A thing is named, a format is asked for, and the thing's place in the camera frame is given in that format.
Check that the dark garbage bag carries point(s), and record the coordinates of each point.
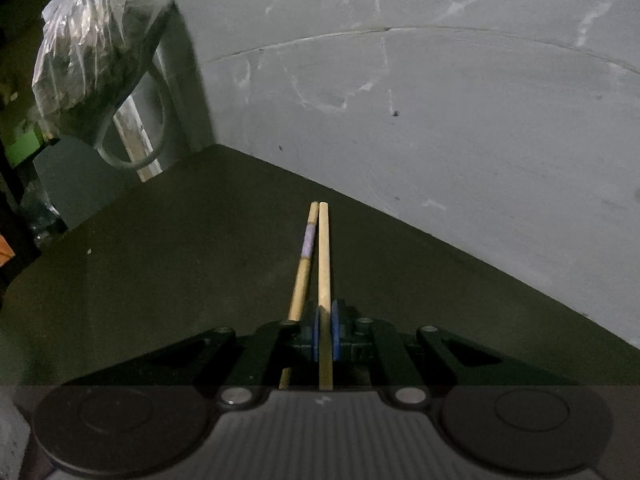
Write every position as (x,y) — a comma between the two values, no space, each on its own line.
(42,215)

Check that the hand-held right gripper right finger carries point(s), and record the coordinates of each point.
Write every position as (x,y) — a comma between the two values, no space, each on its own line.
(335,335)

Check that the plain wooden chopstick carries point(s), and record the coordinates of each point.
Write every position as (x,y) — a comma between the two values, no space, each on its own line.
(324,260)

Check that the green box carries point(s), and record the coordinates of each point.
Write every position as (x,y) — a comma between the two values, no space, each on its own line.
(20,147)

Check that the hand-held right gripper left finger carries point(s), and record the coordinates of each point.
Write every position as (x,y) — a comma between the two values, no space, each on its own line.
(316,335)

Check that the clear plastic bag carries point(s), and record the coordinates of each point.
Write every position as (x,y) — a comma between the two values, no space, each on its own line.
(95,45)

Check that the purple-banded wooden chopstick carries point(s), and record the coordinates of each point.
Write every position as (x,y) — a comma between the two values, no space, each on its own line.
(306,255)

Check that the wooden door frame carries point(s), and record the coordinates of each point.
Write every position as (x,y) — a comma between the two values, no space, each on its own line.
(132,135)

